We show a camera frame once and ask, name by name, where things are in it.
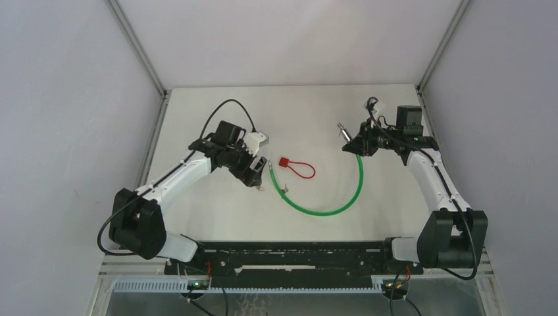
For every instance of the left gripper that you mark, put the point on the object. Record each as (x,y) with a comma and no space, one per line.
(246,175)

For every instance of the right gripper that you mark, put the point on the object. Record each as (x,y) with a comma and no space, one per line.
(363,143)

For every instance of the red cable lock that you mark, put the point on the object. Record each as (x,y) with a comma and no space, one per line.
(295,166)

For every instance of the green cable lock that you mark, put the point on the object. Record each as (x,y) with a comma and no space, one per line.
(346,206)

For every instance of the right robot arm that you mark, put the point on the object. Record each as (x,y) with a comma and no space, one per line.
(454,234)

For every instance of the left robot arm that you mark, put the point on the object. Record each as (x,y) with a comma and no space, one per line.
(137,223)

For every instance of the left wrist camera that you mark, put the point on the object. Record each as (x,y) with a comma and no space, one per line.
(254,141)

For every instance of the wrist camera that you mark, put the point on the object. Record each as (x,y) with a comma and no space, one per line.
(374,107)
(254,141)

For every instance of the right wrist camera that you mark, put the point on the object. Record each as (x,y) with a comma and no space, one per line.
(374,107)

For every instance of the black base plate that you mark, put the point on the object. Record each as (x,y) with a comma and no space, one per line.
(296,264)

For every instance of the white cable duct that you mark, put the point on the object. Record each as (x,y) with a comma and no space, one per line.
(176,286)

